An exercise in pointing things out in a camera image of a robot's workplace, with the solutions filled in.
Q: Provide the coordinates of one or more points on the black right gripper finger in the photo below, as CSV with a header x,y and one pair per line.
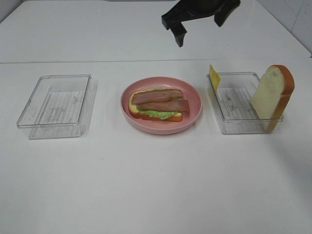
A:
x,y
179,33
226,9

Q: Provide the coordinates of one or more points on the bacon strip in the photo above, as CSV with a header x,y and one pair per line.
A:
x,y
156,95
174,105

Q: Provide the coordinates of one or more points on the right clear plastic container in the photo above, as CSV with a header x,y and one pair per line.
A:
x,y
232,104

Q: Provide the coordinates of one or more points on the clear plastic container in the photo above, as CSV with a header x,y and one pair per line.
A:
x,y
60,106
232,104

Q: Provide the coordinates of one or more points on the yellow cheese slice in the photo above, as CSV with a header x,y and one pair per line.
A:
x,y
214,79

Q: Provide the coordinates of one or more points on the green lettuce leaf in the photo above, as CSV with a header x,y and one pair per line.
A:
x,y
158,114

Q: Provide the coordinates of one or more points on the left clear plastic container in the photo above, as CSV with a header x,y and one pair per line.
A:
x,y
60,106

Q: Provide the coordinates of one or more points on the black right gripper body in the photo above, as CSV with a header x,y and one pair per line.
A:
x,y
186,10

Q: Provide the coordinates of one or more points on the pink round plate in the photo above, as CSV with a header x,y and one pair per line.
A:
x,y
162,127

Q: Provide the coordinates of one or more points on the bread slice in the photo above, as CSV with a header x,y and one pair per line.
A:
x,y
175,118
272,96

